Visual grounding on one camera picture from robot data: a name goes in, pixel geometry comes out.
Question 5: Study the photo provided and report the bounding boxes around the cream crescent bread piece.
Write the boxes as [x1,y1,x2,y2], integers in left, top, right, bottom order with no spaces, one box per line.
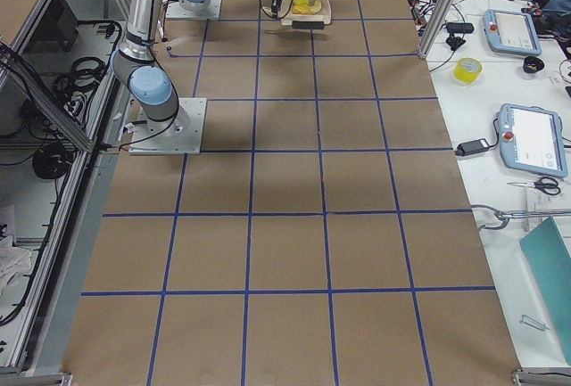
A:
[308,0,322,14]

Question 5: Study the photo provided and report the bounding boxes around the black power adapter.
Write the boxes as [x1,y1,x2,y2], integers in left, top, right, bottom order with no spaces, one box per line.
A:
[454,138,491,157]

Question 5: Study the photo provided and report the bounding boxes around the beige hand brush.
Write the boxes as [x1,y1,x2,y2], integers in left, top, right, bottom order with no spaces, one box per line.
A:
[262,4,330,30]

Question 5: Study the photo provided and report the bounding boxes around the yellow tape roll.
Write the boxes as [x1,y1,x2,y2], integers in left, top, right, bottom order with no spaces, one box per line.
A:
[453,57,483,85]

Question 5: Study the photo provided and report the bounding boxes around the blue teach pendant near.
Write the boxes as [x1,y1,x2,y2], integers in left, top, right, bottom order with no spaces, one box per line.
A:
[497,103,568,178]

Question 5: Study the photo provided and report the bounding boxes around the blue teach pendant far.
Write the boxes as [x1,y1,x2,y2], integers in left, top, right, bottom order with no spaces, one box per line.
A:
[483,9,542,56]

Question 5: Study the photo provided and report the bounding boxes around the white crumpled cloth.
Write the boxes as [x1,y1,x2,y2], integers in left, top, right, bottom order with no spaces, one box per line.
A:
[1,235,32,293]

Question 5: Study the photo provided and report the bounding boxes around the teal folder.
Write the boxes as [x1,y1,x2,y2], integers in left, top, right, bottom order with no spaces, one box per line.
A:
[519,217,570,365]

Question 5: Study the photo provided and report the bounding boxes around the black handled scissors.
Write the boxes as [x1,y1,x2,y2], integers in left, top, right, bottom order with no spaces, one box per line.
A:
[508,176,561,196]

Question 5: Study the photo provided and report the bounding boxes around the blue teach pendant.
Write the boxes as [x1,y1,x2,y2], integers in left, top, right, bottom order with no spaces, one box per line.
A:
[497,103,568,178]
[483,9,542,56]

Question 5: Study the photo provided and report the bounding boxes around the black cable coil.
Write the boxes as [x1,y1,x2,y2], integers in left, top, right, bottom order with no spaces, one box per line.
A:
[31,143,72,181]

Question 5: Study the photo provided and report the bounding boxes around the aluminium frame post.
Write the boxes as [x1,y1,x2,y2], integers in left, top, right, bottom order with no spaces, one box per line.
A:
[418,0,453,60]

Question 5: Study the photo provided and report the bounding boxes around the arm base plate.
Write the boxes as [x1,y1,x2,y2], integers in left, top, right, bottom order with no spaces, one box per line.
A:
[166,0,222,21]
[128,97,207,155]

